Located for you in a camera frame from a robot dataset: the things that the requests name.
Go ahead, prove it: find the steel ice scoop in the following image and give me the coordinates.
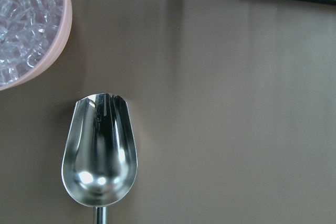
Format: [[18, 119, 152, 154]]
[[61, 93, 138, 223]]

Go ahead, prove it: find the pink bowl of ice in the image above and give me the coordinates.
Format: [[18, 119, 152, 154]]
[[1, 0, 72, 90]]

